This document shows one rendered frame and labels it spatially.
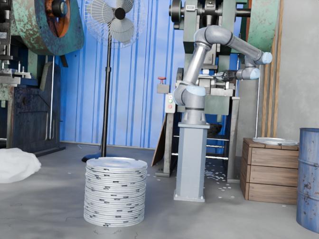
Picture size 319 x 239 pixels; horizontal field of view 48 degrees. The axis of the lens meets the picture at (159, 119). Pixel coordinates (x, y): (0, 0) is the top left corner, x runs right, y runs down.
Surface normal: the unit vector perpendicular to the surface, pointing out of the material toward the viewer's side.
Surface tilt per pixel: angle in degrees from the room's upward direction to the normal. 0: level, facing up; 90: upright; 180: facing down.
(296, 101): 90
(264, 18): 109
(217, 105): 90
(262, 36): 127
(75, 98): 90
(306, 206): 92
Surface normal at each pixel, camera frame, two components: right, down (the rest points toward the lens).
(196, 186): -0.07, 0.05
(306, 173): -0.98, -0.01
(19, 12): -0.18, 0.37
